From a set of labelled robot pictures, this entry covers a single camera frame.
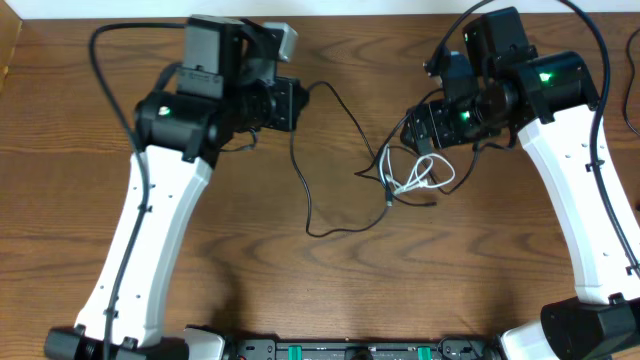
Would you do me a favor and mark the white cable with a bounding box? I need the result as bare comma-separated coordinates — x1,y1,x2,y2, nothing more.
378,143,457,197

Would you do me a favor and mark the long black usb cable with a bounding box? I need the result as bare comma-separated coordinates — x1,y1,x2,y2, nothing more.
289,80,482,239

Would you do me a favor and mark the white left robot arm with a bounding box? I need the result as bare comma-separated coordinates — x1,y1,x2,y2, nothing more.
44,15,309,359

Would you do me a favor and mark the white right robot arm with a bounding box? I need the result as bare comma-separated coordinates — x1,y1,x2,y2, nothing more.
401,5,639,359

